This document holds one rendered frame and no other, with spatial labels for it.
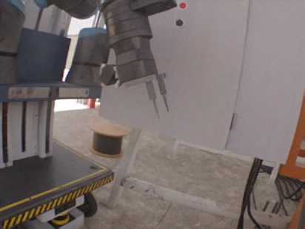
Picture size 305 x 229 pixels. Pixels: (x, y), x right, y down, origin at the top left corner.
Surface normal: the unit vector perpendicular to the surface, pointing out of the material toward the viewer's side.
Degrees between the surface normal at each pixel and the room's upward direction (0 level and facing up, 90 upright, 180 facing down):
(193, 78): 90
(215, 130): 90
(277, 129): 90
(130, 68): 96
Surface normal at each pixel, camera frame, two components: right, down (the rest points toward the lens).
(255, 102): -0.36, 0.09
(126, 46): -0.24, 0.40
